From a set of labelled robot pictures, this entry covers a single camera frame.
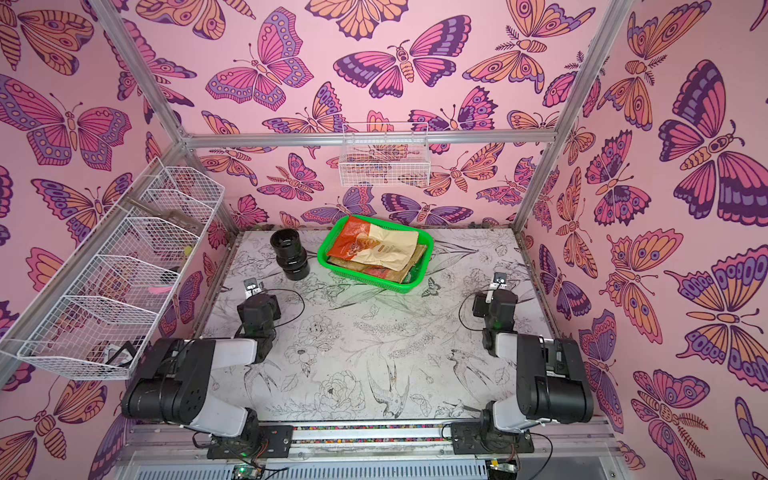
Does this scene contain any black object in shelf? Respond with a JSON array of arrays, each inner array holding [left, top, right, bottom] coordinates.
[[104, 341, 137, 368]]

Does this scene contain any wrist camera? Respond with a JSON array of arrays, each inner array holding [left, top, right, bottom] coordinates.
[[243, 278, 265, 299], [489, 272, 508, 292]]

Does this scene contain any long white wire shelf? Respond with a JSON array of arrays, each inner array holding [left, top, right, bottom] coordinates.
[[1, 165, 224, 380]]

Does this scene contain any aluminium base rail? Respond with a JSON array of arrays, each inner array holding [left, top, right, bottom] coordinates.
[[112, 418, 633, 479]]

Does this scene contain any yellow red tomato chips bag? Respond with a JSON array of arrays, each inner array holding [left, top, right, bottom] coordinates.
[[328, 244, 427, 284]]

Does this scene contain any pink object in shelf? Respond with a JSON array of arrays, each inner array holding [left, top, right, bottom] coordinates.
[[148, 285, 173, 295]]

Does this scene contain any green plastic basket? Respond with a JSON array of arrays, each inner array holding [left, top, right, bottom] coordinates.
[[317, 215, 434, 294]]

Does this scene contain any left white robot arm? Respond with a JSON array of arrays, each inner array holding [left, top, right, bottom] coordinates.
[[121, 292, 293, 462]]

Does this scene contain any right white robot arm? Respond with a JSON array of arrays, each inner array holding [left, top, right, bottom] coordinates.
[[449, 288, 594, 457]]

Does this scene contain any small white wire basket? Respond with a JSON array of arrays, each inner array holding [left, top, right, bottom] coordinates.
[[336, 122, 432, 188]]

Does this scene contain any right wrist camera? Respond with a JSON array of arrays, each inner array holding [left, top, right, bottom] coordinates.
[[489, 272, 508, 292]]

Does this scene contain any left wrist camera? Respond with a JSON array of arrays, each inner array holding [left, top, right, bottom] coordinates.
[[243, 278, 265, 299]]

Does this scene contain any orange cream cassava chips bag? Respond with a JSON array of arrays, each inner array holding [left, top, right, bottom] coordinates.
[[328, 217, 419, 270]]

